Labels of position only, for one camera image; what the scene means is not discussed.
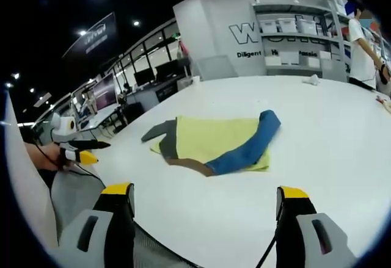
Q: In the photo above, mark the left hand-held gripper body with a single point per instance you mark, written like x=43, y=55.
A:
x=62, y=126

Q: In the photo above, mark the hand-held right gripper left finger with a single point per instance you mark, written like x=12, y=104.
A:
x=113, y=234

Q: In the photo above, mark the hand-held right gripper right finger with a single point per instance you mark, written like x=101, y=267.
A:
x=297, y=237

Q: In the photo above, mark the blue grey brown garment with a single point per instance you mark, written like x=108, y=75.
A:
x=244, y=153

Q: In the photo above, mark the person's left hand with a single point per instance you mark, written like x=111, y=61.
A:
x=46, y=156

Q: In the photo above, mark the white office desk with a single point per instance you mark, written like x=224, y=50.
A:
x=99, y=118

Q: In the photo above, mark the grey mesh chair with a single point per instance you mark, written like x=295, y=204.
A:
x=73, y=194

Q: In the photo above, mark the large display screen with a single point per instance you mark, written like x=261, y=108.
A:
x=105, y=92

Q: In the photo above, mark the person's white shirt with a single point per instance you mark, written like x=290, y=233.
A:
x=27, y=194

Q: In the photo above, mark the black computer monitor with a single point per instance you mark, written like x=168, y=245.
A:
x=144, y=76
x=171, y=69

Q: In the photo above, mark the dark hanging banner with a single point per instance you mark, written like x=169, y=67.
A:
x=94, y=34

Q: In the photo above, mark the crumpled white cloth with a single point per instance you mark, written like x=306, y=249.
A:
x=311, y=80

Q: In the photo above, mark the grey metal shelf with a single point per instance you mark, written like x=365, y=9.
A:
x=333, y=36

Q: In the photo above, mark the white storage box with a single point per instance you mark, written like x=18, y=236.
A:
x=268, y=27
x=308, y=26
x=287, y=25

